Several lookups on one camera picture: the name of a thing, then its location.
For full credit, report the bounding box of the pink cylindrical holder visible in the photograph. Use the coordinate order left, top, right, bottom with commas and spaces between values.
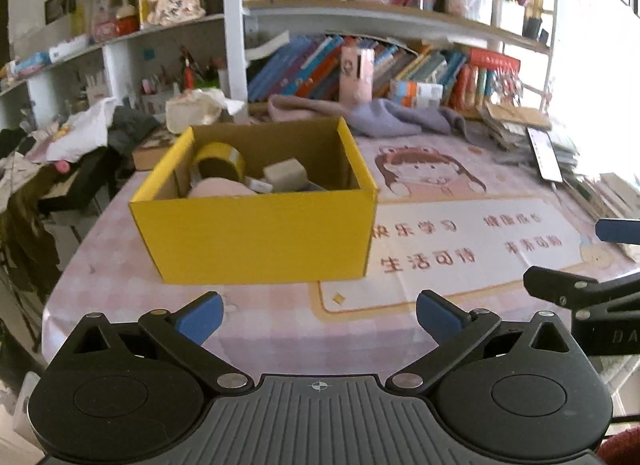
338, 46, 374, 108

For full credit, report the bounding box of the orange white box lower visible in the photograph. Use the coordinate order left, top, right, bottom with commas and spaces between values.
390, 95, 440, 109

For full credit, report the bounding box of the pink cartoon desk mat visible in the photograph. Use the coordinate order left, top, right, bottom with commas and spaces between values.
42, 127, 634, 375

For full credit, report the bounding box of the yellow tape roll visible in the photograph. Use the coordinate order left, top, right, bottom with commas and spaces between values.
192, 142, 245, 182

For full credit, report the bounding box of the red dictionary book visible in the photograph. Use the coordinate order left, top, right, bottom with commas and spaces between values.
449, 64, 472, 110

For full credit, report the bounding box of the smartphone with lit screen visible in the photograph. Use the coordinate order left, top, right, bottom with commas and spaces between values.
527, 127, 563, 184

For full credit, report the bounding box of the pink plush toy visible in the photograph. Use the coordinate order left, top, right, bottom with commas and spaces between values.
189, 178, 256, 199

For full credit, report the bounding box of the brown paper envelope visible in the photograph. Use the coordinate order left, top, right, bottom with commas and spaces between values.
485, 102, 552, 132

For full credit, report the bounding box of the orange white box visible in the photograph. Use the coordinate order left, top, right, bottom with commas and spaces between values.
390, 80, 444, 101
390, 95, 440, 109

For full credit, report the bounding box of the white crumpled bag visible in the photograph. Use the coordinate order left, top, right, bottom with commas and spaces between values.
165, 88, 245, 135

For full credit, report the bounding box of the white bookshelf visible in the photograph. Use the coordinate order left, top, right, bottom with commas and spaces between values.
8, 0, 552, 100

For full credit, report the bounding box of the beige eraser block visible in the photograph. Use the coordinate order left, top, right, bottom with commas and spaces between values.
264, 159, 309, 192

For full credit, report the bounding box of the small white staple box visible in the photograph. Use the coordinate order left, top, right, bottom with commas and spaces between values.
244, 177, 273, 194

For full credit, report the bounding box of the purple grey cloth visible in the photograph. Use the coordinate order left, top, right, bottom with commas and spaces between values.
267, 95, 480, 144

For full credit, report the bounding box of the yellow cardboard box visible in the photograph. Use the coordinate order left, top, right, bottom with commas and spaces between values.
129, 118, 378, 285

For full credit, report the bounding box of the orange white box upper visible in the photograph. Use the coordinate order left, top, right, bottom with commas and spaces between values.
390, 80, 444, 101

